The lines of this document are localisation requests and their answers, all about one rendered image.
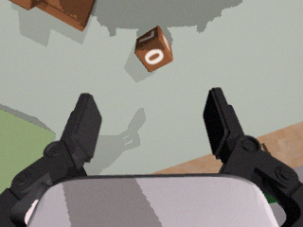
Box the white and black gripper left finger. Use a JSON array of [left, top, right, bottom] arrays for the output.
[[0, 93, 102, 227]]

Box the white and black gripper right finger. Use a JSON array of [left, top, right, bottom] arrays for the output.
[[203, 87, 303, 227]]

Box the brown wooden tray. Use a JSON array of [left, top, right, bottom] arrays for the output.
[[36, 0, 96, 31]]

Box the brown wooden number cube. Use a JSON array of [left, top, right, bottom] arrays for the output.
[[9, 0, 44, 10], [134, 26, 173, 72]]

